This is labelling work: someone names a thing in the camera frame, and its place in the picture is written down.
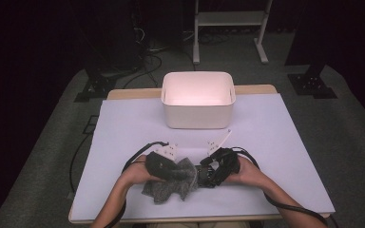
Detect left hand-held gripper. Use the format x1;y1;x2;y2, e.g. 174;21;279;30
146;143;184;181

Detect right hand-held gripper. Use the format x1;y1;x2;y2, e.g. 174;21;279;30
202;127;240;187

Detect grey fluffy cloth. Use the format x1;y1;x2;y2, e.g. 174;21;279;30
141;157;201;204

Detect white storage box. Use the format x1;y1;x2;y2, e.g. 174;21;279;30
161;70;237;130

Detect person's right hand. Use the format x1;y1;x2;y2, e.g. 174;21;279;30
226;157;265;188

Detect person's left hand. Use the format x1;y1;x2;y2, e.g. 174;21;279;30
120;154;165;186

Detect white paper sheet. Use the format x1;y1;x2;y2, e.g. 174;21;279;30
70;93;336;222

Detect black stand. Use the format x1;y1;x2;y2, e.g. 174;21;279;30
73;56;118;103
284;0;338;100

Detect white metal stand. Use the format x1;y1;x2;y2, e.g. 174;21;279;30
192;0;274;66

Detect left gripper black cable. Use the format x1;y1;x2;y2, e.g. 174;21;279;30
104;141;169;228

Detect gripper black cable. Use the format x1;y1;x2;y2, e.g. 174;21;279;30
231;146;340;228
104;141;169;228

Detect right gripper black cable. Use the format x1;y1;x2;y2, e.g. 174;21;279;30
231;146;340;228

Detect thin black floor cable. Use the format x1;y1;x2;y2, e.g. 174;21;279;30
69;115;100;194

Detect black floor cables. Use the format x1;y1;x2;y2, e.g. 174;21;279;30
122;27;198;89

